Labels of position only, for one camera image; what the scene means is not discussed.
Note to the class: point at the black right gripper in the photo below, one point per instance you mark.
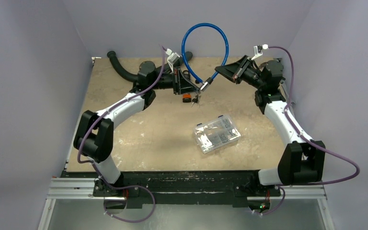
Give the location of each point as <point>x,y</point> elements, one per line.
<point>243,72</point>

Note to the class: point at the orange padlock with keys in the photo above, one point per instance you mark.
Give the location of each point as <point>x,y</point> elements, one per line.
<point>188,98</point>

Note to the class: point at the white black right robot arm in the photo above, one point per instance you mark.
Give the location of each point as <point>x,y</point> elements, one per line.
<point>303,158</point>

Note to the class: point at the black padlock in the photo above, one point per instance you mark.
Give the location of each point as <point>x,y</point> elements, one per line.
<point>187,75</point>

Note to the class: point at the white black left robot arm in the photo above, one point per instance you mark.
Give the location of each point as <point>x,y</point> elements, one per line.
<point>94,137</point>

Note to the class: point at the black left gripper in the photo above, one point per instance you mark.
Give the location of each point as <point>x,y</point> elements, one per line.
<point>184,86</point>

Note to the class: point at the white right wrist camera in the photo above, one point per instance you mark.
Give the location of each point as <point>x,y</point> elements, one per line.
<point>258,50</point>

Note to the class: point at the clear plastic parts box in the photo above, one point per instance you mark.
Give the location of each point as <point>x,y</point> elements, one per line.
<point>216,133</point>

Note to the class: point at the black aluminium base frame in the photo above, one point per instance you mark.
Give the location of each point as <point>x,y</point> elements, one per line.
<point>234,188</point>

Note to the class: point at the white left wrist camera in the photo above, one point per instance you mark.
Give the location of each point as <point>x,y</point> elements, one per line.
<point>173,59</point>

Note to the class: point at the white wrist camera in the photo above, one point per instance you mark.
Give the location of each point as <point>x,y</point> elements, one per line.
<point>258,50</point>
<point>173,59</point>

